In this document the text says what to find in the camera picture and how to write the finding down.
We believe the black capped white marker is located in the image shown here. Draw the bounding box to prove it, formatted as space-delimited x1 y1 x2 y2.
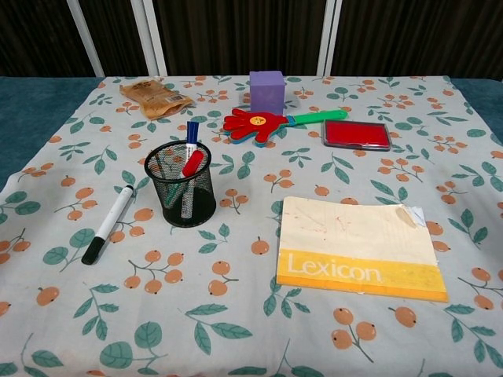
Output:
80 184 135 266

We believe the black mesh pen cup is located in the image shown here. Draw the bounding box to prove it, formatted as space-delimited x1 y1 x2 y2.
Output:
143 141 218 228

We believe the red capped marker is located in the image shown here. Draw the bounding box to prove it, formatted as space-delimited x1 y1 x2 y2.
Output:
180 150 204 219

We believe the blue capped marker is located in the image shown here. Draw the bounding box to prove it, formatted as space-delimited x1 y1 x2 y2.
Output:
184 120 200 158

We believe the green item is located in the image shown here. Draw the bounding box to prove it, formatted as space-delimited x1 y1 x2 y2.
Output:
163 183 182 210

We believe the floral print tablecloth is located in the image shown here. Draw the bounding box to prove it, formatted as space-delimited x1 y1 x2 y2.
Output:
0 74 503 377

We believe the red hand clapper toy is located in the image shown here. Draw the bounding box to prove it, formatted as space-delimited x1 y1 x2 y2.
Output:
222 108 350 149

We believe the purple foam cube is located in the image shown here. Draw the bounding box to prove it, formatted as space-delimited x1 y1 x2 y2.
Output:
249 71 285 115

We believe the yellow Lexicon book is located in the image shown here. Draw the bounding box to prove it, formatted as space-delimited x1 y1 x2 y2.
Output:
276 196 450 304

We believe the red ink pad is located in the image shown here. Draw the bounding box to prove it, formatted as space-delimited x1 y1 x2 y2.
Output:
322 119 392 152

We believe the brown snack pouch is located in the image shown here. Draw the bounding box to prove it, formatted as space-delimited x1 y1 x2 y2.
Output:
119 78 196 121

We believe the teal table cover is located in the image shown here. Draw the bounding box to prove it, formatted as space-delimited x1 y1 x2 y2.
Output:
0 74 503 189

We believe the white frame post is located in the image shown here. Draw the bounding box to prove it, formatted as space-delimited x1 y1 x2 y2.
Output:
130 0 169 77
315 0 343 77
65 0 105 78

